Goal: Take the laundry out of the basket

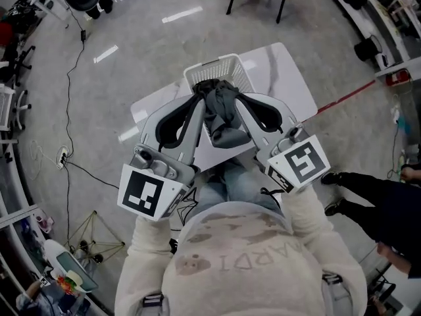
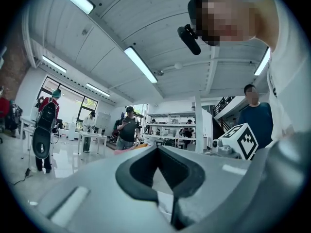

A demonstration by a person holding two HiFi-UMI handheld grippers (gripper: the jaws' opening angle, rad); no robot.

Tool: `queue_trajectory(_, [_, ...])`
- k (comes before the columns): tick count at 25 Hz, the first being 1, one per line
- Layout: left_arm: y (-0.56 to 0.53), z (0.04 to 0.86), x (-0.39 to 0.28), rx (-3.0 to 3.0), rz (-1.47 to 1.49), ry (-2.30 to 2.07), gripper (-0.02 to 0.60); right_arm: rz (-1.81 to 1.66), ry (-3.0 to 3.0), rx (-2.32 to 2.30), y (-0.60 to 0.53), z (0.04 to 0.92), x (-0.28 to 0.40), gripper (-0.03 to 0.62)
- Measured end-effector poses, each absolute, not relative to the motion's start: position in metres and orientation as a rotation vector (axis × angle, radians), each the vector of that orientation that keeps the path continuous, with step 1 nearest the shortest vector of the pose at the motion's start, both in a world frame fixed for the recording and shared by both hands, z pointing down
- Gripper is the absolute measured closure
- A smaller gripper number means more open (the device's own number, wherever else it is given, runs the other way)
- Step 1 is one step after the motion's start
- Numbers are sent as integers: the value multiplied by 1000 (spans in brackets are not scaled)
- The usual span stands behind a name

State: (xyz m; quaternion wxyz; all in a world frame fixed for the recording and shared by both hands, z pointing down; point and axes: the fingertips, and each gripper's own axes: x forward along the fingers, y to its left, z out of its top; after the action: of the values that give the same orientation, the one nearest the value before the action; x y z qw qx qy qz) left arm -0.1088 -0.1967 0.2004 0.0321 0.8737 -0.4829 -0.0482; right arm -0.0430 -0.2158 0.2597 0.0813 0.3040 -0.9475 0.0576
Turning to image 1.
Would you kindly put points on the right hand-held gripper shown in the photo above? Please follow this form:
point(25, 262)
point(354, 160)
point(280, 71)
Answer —
point(302, 161)

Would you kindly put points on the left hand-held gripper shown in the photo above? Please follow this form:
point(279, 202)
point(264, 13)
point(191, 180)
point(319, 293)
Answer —
point(141, 189)

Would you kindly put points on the dark grey laundry garment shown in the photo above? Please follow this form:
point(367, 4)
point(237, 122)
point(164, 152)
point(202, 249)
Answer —
point(223, 123)

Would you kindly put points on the black laundry garment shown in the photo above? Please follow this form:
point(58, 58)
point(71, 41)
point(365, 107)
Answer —
point(204, 87)

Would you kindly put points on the white plastic laundry basket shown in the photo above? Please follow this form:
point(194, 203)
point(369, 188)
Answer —
point(213, 69)

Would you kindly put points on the person's left forearm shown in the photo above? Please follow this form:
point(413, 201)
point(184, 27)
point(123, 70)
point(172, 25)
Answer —
point(149, 239)

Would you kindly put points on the person's right forearm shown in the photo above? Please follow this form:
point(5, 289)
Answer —
point(309, 212)

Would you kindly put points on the white marble table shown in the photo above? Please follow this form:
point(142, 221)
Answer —
point(279, 74)

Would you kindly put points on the person's right leg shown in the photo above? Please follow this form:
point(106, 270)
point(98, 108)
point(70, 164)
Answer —
point(250, 186)

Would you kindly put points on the person's leg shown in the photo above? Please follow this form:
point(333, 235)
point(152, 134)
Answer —
point(250, 186)
point(212, 193)

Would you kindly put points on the person's left leg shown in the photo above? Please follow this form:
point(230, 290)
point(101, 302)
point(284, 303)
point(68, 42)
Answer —
point(212, 193)

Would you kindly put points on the red floor tape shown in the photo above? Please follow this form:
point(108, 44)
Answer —
point(342, 99)

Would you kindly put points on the white power strip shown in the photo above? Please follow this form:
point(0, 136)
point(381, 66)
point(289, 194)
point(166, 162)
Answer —
point(62, 158)

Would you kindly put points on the black waste bin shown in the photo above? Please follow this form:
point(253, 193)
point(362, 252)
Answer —
point(366, 48)

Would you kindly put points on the black power adapter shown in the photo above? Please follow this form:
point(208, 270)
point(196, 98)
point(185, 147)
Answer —
point(83, 35)

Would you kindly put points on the red fire extinguisher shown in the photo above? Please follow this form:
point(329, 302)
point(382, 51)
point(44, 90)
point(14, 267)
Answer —
point(397, 77)

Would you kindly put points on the person's cream fleece sweater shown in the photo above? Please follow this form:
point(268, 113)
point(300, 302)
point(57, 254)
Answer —
point(243, 268)

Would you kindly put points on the white shelf unit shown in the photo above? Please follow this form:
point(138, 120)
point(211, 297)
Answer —
point(388, 18)

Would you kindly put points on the white office chair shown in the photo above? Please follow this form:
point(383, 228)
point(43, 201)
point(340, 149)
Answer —
point(14, 107)

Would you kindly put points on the black office chair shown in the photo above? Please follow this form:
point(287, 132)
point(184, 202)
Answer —
point(21, 63)

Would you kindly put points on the teal tray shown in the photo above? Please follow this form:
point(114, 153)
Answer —
point(77, 270)

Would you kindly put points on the black chair base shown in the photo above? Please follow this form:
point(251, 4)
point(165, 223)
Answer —
point(381, 288)

